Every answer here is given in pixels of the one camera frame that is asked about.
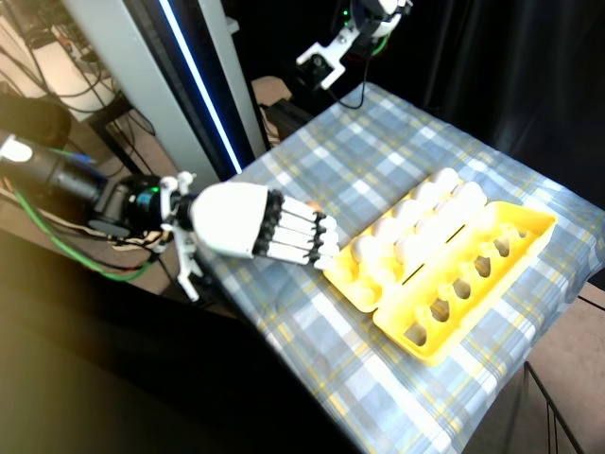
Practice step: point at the grey column with light strip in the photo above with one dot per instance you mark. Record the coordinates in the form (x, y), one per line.
(156, 80)

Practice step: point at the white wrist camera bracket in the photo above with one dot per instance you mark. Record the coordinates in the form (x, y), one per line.
(186, 265)
(338, 47)

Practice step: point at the blue yellow plaid tablecloth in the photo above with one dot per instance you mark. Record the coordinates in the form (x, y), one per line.
(354, 156)

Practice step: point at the yellow egg carton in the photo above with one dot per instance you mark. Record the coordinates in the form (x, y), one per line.
(472, 284)

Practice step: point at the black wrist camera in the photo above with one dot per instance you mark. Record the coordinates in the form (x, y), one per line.
(314, 68)

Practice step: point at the yellow-brown egg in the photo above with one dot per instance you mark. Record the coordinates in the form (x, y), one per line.
(312, 206)

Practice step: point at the black side table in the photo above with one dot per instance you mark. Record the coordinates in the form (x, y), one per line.
(113, 113)

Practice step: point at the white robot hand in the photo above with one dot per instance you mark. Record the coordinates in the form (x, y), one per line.
(231, 217)

